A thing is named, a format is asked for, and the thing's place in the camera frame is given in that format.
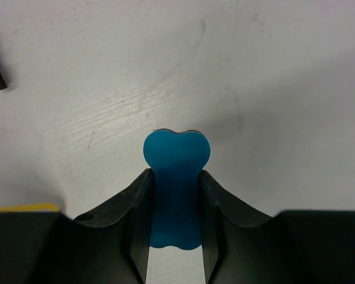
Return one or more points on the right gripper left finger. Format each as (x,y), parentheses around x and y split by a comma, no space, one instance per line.
(108,244)

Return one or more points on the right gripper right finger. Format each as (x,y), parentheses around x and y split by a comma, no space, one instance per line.
(243,245)

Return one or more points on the yellow framed small whiteboard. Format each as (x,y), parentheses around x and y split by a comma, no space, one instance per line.
(39,207)

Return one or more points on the blue bone shaped eraser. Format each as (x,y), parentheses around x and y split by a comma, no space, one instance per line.
(176,160)

